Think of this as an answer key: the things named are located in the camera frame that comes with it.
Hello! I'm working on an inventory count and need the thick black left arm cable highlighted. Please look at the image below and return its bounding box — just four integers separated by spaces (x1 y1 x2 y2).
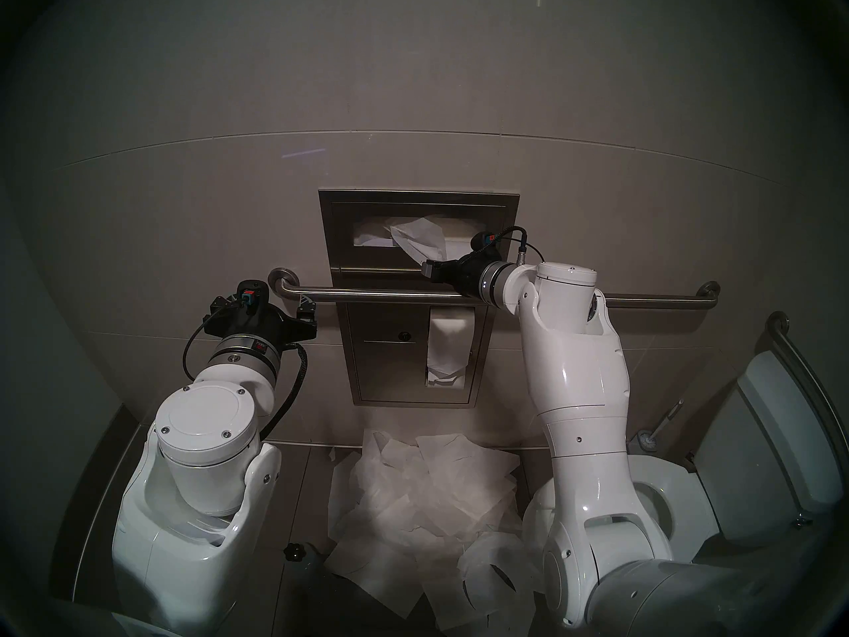
261 340 311 442

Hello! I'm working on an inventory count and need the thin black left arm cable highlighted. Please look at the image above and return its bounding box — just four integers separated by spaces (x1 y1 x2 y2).
182 314 223 384

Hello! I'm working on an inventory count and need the white toilet with tank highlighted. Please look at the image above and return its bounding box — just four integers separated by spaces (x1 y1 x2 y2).
623 349 846 558

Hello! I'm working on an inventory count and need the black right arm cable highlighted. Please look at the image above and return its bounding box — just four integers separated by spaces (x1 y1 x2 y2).
496 226 546 266

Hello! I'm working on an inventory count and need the white paper seat cover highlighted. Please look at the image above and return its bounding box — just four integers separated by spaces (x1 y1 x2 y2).
456 533 551 631
324 538 426 620
390 216 452 266
352 473 478 543
361 430 420 474
415 433 521 487

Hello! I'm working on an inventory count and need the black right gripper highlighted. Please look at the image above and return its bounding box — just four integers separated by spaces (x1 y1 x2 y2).
423 252 495 295

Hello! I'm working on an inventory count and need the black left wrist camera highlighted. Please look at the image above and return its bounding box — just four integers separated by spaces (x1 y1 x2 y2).
237 279 271 315

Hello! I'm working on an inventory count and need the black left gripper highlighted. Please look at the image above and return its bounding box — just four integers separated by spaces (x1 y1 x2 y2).
202 296 318 343

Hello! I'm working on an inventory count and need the stainless steel wall dispenser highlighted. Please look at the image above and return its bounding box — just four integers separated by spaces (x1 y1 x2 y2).
317 189 521 409

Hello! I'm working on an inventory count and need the long steel grab bar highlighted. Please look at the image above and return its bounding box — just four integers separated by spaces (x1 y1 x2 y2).
267 268 720 310

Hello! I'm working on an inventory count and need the toilet brush with holder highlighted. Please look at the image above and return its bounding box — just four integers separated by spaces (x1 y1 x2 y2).
627 398 684 452

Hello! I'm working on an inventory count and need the white toilet paper roll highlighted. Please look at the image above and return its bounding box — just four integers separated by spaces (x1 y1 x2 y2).
424 305 476 388

